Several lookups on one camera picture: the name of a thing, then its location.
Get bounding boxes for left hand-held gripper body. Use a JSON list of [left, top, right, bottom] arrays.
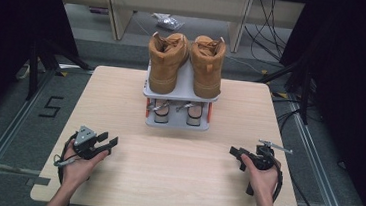
[[71, 125, 110, 161]]

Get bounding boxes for aluminium floor rail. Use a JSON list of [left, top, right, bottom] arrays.
[[0, 65, 57, 206], [276, 98, 365, 206]]

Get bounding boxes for black sandal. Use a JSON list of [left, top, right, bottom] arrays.
[[174, 100, 204, 128]]

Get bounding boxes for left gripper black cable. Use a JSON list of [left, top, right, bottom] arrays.
[[51, 131, 81, 187]]

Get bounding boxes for black metal stand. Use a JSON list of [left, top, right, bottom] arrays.
[[25, 36, 95, 106], [253, 57, 314, 127]]

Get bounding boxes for black floor cables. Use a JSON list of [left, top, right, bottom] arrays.
[[241, 0, 296, 63]]

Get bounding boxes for black curtain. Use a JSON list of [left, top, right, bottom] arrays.
[[0, 0, 84, 141], [266, 0, 366, 206]]

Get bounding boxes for white two-tier shoe rack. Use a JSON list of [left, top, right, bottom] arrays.
[[139, 58, 222, 134]]

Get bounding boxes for person's right hand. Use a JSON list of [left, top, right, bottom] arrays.
[[236, 153, 282, 205]]

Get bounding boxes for thin black floor cable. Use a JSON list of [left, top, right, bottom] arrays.
[[286, 174, 333, 206]]

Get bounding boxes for clear plastic bag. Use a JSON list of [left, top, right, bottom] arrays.
[[150, 12, 187, 33]]

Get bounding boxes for tan suede boot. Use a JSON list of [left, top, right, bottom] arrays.
[[186, 34, 228, 100], [144, 30, 192, 97]]

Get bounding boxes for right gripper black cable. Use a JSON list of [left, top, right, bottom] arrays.
[[271, 159, 285, 205]]

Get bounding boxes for silver strap sandal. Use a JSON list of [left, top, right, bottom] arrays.
[[145, 98, 172, 125]]

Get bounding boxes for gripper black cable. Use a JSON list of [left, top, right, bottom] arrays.
[[51, 131, 81, 187], [271, 159, 285, 205]]

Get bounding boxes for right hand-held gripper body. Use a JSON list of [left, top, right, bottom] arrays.
[[248, 137, 294, 174]]

